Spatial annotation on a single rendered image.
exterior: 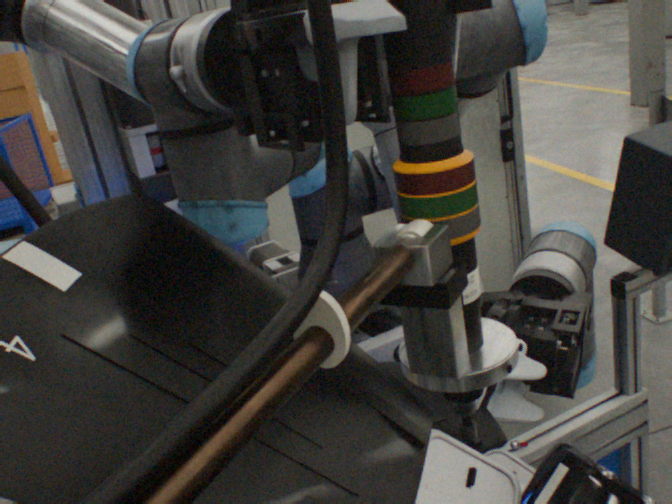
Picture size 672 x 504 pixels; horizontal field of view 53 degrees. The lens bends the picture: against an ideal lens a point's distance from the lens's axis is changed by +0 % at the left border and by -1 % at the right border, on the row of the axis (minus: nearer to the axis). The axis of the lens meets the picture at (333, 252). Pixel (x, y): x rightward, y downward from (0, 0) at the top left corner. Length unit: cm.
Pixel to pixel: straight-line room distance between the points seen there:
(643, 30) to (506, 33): 633
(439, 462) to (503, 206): 245
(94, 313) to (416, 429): 17
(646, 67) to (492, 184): 458
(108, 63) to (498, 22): 43
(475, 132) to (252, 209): 211
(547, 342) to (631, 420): 56
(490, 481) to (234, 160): 33
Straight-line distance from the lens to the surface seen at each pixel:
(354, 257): 116
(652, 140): 106
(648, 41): 717
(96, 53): 78
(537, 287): 72
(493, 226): 278
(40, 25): 83
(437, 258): 34
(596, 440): 114
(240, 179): 58
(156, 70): 56
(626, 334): 110
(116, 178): 120
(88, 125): 119
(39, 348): 31
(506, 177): 278
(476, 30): 80
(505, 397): 63
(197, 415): 21
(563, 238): 80
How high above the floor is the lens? 151
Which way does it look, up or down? 20 degrees down
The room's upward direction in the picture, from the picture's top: 11 degrees counter-clockwise
